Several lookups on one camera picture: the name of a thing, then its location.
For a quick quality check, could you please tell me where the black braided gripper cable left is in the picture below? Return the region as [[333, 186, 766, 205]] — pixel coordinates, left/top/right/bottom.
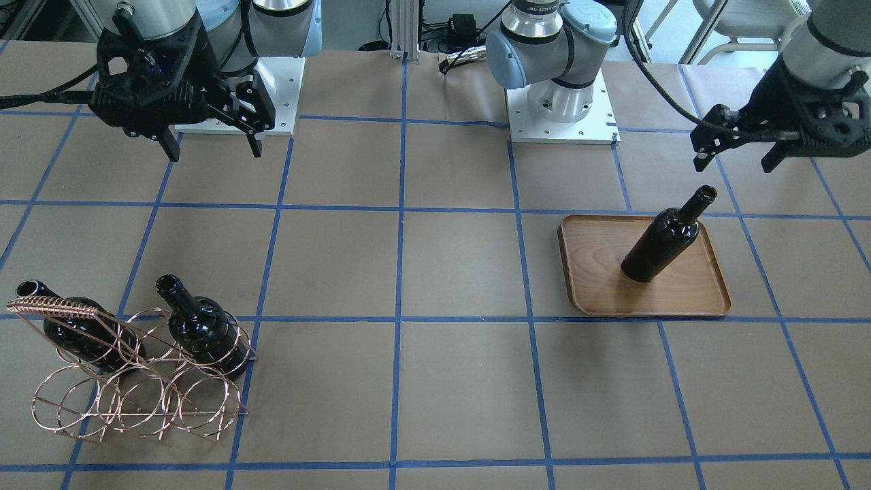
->
[[623, 0, 797, 147]]

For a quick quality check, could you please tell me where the aluminium frame post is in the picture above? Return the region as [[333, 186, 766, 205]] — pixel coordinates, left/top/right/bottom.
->
[[388, 0, 422, 64]]

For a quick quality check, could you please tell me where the copper wire bottle basket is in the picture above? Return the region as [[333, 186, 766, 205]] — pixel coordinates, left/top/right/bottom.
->
[[6, 297, 249, 443]]

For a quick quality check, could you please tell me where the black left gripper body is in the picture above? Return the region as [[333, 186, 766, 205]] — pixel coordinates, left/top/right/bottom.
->
[[740, 61, 869, 157]]

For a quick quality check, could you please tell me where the black braided gripper cable right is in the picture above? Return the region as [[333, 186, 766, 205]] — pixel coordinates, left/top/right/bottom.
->
[[0, 65, 103, 111]]

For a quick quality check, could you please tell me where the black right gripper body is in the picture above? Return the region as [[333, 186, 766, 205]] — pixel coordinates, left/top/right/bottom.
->
[[91, 10, 218, 140]]

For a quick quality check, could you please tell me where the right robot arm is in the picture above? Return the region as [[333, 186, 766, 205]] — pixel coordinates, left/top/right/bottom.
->
[[89, 1, 323, 162]]

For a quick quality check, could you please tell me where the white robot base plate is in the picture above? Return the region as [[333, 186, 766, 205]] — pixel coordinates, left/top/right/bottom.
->
[[505, 71, 621, 145]]

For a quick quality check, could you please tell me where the wooden tray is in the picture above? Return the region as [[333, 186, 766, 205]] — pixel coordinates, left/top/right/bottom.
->
[[557, 214, 732, 317]]

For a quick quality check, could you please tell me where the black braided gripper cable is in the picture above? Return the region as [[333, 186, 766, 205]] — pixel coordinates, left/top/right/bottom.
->
[[0, 65, 103, 111], [623, 0, 797, 147]]

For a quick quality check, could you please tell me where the black power adapter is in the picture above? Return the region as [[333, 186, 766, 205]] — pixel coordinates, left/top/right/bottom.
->
[[446, 14, 477, 44]]

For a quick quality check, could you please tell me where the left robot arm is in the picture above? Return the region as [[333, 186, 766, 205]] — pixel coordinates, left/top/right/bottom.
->
[[486, 1, 869, 172]]

